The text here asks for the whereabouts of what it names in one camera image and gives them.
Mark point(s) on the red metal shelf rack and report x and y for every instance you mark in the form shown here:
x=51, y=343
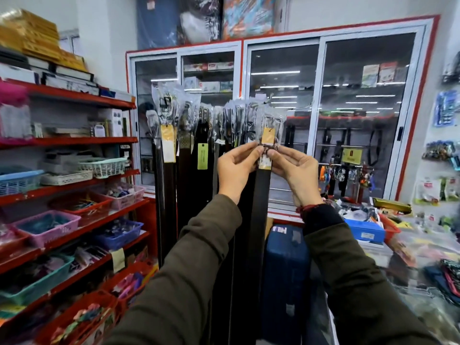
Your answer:
x=72, y=183

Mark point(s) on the light blue plastic basket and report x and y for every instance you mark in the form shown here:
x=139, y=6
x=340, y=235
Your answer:
x=18, y=181

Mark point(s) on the person's right thumb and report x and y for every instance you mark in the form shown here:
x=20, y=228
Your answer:
x=293, y=153

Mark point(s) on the person's left thumb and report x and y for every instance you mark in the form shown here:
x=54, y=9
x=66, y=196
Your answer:
x=248, y=147

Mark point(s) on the row of small cabinet boxes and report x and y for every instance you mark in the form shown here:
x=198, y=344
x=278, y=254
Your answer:
x=208, y=66

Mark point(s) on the person's right hand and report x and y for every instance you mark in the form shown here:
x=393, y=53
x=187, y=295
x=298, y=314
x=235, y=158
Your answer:
x=302, y=176

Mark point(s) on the black belt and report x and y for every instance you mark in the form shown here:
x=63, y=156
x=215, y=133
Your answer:
x=259, y=219

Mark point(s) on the white teal plastic basket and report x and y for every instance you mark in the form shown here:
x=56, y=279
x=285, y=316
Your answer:
x=104, y=168

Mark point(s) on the blue plastic tray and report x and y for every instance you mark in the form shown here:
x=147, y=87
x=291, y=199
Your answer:
x=364, y=230

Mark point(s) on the orange blue packaged blanket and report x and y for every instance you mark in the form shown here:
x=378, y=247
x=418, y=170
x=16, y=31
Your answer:
x=248, y=16

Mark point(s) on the blue hanging blister packs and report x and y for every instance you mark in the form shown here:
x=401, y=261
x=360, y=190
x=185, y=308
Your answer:
x=445, y=108

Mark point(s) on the yellow sign card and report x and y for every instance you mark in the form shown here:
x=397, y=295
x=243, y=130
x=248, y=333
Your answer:
x=352, y=156

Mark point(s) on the pink plastic basket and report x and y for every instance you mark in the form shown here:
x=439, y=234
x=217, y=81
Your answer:
x=122, y=197

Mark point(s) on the blue hard suitcase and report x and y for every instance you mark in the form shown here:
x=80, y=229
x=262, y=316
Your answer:
x=285, y=276

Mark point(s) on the stack of gold boxes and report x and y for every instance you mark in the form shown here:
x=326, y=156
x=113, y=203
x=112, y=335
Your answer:
x=32, y=39

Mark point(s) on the white glass display cabinet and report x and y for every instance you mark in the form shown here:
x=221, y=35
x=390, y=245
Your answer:
x=363, y=114

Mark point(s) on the purple plastic basket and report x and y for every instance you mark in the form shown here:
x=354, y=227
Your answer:
x=46, y=229

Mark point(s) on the green white hanging packets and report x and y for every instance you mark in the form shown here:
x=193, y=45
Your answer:
x=436, y=190

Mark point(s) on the red plastic basket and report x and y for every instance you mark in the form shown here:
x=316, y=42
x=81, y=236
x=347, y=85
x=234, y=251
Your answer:
x=81, y=208
x=125, y=280
x=77, y=319
x=390, y=228

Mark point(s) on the row of hanging belts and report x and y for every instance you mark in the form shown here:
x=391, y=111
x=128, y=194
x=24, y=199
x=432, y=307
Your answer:
x=187, y=147

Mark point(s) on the dark blue plastic basket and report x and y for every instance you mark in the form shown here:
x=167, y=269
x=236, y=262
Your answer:
x=118, y=235

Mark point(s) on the green red cabinet boxes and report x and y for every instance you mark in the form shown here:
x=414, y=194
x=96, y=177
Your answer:
x=379, y=74

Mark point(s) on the person's right forearm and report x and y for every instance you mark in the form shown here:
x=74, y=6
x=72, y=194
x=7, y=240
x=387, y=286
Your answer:
x=359, y=283

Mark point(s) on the black white packaged blanket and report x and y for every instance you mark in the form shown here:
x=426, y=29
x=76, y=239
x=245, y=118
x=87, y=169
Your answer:
x=199, y=21

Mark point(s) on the flat white plastic basket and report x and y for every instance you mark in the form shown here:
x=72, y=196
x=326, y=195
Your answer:
x=64, y=178

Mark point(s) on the person's left forearm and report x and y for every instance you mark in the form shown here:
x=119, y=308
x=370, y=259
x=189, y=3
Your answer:
x=187, y=276

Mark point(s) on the stack of black white boxes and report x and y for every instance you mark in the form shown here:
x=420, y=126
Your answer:
x=46, y=73

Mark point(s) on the yellow paper shelf label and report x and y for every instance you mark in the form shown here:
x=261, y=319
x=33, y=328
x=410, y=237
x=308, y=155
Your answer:
x=118, y=260

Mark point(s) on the person's left hand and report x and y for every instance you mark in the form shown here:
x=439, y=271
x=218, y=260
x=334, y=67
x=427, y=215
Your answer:
x=233, y=172

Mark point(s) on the dark blue packaged blanket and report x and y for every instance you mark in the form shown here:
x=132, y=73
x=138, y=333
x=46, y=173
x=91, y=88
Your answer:
x=158, y=23

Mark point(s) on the yellow black long box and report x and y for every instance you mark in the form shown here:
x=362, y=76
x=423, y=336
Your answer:
x=391, y=205

